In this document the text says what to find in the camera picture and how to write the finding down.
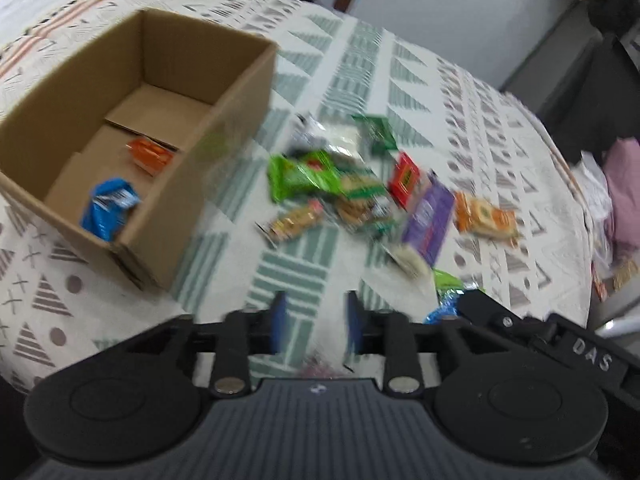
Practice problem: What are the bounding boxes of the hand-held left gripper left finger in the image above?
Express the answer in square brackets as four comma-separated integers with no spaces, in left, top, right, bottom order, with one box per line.
[122,290,289,397]

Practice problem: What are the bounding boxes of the clear white snack packet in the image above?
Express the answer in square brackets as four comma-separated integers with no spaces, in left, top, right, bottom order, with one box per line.
[290,114,362,157]

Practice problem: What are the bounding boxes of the small green snack packet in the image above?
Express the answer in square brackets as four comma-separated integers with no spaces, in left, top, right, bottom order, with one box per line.
[432,269,482,297]

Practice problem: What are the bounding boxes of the pink cloth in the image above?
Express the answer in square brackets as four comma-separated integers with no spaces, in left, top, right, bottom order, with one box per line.
[602,137,640,263]

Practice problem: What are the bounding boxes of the clear biscuit packet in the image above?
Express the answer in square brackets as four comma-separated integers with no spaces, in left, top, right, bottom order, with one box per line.
[334,175,397,232]

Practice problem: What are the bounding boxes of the brown biscuit packet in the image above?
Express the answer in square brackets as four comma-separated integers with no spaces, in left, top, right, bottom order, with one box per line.
[256,200,327,249]

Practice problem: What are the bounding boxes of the pale snack packet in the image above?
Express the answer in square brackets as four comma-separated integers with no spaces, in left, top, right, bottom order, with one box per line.
[384,239,432,281]

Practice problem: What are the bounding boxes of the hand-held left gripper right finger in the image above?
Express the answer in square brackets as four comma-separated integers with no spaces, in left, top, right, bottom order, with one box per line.
[345,290,501,395]

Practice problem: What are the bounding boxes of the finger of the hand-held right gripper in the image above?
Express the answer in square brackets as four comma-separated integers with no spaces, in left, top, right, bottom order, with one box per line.
[456,289,522,335]

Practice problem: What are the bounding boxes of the bright green snack packet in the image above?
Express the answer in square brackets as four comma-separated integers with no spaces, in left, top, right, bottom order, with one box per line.
[266,150,362,205]

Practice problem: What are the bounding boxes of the orange cracker packet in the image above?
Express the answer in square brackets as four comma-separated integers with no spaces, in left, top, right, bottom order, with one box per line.
[452,191,522,247]

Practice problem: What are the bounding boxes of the white plastic bag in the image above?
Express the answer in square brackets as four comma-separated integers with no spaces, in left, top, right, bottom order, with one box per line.
[570,150,617,272]

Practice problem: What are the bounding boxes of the brown cardboard box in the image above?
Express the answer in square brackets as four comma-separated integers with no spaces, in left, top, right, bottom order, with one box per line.
[0,8,279,294]

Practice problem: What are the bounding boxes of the blue foil snack packet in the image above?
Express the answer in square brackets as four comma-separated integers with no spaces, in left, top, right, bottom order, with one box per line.
[424,290,464,326]

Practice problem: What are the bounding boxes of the black chair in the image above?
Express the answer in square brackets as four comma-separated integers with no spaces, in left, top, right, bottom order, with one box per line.
[541,34,640,162]

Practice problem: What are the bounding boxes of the printed blanket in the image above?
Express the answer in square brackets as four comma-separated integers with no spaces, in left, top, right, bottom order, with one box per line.
[0,0,594,396]

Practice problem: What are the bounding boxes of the white bed sheet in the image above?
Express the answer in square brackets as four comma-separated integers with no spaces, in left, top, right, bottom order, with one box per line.
[0,0,126,41]

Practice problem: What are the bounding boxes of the dark green snack packet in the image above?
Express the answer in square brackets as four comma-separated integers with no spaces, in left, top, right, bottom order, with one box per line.
[351,115,399,156]

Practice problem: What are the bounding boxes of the purple snack packet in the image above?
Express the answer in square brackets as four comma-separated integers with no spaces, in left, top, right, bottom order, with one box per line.
[400,177,457,267]

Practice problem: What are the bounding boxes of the orange snack packet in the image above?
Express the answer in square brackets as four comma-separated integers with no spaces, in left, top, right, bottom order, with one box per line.
[125,139,175,177]

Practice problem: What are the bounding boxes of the red snack packet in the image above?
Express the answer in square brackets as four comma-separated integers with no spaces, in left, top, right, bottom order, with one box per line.
[387,151,422,209]

